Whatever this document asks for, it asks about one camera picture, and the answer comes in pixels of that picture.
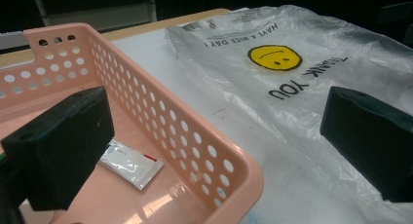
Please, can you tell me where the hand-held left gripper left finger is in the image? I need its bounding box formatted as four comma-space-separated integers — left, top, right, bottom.
0, 86, 115, 212

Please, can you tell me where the wooden table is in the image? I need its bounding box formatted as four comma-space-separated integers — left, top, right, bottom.
0, 8, 232, 69

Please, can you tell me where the white foil sachet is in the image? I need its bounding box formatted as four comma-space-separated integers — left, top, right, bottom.
98, 139, 165, 191

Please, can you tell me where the clear smiley plastic bag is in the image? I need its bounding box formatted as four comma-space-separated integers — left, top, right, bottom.
165, 4, 413, 224

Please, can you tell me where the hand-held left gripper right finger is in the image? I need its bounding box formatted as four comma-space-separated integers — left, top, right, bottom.
319, 86, 413, 203

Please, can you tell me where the pink perforated plastic basket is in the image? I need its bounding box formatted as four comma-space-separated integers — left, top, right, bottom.
0, 22, 265, 224

